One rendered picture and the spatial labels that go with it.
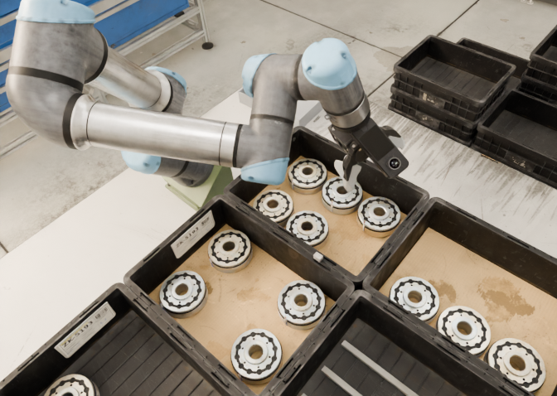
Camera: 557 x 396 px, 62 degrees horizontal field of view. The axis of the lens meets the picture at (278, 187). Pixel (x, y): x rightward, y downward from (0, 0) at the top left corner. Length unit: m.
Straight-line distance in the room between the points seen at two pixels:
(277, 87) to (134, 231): 0.78
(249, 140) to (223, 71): 2.35
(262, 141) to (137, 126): 0.20
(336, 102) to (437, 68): 1.52
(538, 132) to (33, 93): 1.89
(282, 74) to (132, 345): 0.66
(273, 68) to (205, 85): 2.24
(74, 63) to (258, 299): 0.60
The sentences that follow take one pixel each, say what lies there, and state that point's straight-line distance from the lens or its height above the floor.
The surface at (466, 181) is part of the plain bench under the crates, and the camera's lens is 1.48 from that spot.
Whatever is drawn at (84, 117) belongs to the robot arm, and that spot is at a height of 1.30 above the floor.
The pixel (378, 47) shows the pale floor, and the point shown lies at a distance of 3.25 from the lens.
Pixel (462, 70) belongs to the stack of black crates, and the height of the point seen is 0.49.
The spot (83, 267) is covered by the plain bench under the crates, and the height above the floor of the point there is 0.70.
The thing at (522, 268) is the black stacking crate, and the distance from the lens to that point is 1.15.
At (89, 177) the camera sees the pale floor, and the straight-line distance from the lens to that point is 2.66.
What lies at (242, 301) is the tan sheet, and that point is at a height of 0.83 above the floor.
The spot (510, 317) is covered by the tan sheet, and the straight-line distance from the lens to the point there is 1.12.
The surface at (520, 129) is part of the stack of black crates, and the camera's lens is 2.21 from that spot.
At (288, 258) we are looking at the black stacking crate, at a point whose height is 0.87.
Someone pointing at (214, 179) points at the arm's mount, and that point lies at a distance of 1.32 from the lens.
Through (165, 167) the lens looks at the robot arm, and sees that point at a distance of 1.22.
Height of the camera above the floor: 1.78
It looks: 50 degrees down
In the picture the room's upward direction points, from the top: 6 degrees counter-clockwise
